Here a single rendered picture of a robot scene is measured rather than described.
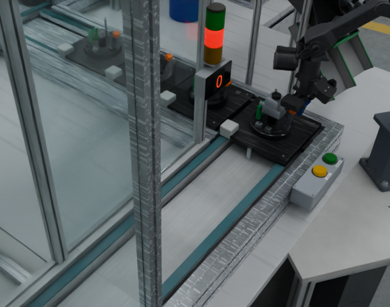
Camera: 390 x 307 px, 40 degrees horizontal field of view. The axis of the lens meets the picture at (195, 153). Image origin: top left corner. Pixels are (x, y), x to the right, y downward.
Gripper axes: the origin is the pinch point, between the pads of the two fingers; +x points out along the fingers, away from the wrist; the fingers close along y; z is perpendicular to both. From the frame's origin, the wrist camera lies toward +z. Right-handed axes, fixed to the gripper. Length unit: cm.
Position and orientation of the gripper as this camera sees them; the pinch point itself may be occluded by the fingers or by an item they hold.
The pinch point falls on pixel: (301, 105)
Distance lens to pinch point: 161.4
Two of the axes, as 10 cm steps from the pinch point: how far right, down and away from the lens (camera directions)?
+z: 8.0, 4.2, -4.3
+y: 6.0, -5.2, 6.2
